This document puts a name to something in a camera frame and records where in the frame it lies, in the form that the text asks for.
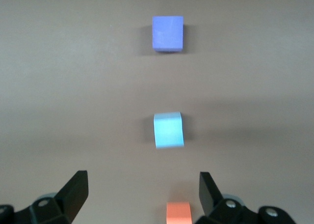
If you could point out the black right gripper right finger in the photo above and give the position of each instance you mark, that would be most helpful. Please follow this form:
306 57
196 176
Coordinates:
211 199

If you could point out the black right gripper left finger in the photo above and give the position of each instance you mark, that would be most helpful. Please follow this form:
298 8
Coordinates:
68 197

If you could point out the blue foam block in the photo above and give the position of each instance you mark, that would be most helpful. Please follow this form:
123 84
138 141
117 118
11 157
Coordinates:
169 131

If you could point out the orange foam block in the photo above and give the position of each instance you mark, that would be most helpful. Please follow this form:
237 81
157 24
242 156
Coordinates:
178 213

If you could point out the purple foam block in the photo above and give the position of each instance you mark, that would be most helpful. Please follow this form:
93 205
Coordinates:
168 33

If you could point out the brown table cover sheet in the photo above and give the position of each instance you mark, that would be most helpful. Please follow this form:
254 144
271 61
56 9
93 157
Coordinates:
73 86

